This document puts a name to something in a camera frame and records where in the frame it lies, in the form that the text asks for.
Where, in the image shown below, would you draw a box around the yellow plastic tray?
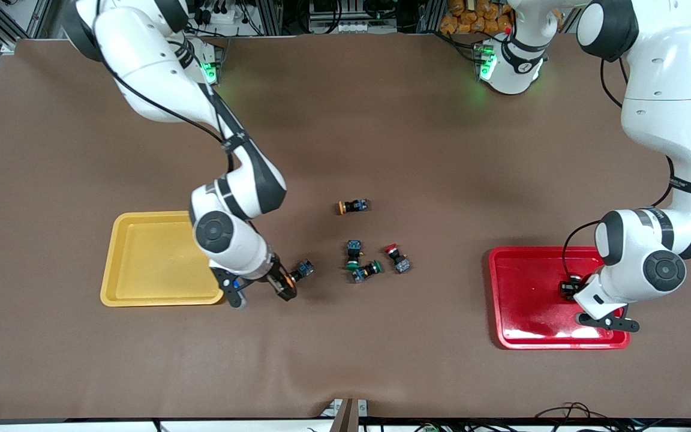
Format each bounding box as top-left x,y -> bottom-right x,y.
100,210 -> 226,308

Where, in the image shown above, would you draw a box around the green push button switch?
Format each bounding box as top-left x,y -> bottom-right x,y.
351,260 -> 384,284
345,239 -> 364,271

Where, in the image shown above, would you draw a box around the orange items pile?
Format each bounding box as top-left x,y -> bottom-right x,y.
440,0 -> 513,35

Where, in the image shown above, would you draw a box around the aluminium frame post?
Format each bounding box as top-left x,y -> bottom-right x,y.
0,0 -> 67,56

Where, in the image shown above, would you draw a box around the brown table mat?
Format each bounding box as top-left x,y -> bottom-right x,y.
0,33 -> 691,421

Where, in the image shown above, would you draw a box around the black floor cables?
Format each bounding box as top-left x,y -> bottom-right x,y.
359,402 -> 691,432

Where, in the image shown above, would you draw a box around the metal table bracket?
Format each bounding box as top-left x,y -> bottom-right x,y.
320,398 -> 369,432

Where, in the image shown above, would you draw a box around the white power strip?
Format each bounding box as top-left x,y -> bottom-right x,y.
308,20 -> 377,35

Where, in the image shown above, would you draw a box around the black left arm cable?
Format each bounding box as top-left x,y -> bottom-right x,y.
561,57 -> 691,290

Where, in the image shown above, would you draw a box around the red plastic tray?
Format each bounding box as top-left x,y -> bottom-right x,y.
488,246 -> 631,350

